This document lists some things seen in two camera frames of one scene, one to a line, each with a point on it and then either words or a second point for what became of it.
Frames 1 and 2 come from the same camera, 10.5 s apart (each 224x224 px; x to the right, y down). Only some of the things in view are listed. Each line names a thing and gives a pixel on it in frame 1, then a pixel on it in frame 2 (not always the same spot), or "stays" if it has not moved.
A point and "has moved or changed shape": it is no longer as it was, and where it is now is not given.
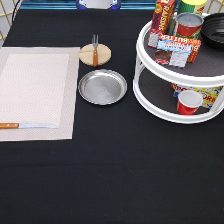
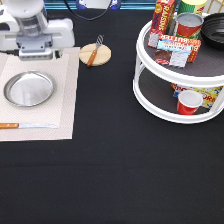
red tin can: [188, 24] stays
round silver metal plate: [102, 87] -> [29, 88]
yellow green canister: [191, 6] stays
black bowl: [212, 30] stays
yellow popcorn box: [208, 94] stays
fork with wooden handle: [95, 41] has moved or changed shape
